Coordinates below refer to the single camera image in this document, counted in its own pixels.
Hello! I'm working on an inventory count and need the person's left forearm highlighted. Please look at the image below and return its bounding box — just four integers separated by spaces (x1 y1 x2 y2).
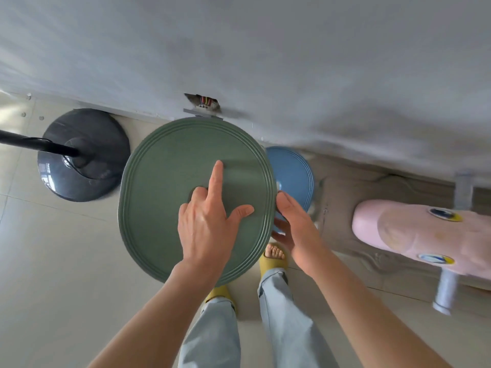
87 259 220 368

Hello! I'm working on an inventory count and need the teal green plastic stool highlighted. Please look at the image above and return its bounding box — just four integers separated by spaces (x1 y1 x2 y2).
118 117 278 287

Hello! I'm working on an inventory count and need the person's right hand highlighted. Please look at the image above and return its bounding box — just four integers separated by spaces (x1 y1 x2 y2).
270 191 327 271

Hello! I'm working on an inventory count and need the wall power socket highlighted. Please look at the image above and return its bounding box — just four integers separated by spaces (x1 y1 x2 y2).
183 92 225 121

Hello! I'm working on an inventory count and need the black standing fan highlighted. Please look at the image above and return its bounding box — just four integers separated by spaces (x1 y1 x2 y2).
0 107 131 203

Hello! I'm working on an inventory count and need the person's right forearm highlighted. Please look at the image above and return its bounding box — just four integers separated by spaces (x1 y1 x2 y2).
298 245 454 368

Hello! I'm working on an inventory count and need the person's left leg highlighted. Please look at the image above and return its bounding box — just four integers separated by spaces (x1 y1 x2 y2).
177 296 242 368

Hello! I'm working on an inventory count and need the pink rocking animal toy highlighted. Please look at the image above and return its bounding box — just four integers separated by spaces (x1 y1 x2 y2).
314 170 491 316

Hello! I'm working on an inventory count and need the person's left hand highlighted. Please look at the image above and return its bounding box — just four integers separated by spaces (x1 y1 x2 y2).
176 159 256 281

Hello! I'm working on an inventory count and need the blue plastic stool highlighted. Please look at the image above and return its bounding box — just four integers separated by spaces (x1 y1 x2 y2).
264 146 316 235

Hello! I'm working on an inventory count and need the person's left yellow slipper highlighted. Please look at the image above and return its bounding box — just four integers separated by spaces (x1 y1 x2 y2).
203 285 237 315

